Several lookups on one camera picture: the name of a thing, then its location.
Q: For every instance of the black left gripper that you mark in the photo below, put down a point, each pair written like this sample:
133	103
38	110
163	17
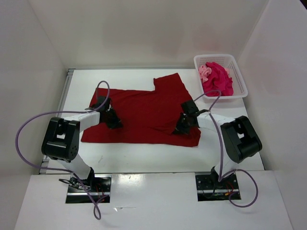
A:
116	122

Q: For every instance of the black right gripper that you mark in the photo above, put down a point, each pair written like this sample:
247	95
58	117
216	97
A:
179	129

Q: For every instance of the dark red t shirt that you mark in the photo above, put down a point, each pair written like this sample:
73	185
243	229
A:
148	117

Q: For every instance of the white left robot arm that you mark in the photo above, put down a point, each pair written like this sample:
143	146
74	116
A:
62	138

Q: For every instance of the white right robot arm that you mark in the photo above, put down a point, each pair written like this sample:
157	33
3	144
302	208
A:
237	136

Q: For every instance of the magenta t shirt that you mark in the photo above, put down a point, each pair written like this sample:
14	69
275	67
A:
219	82

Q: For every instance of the light pink t shirt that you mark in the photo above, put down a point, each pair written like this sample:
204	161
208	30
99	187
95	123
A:
204	72

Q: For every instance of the white plastic basket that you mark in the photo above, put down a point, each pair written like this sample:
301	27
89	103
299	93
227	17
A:
229	62

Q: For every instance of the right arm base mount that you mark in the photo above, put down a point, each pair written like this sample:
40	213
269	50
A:
207	190

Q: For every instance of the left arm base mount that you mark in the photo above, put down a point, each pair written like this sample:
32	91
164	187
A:
100	191

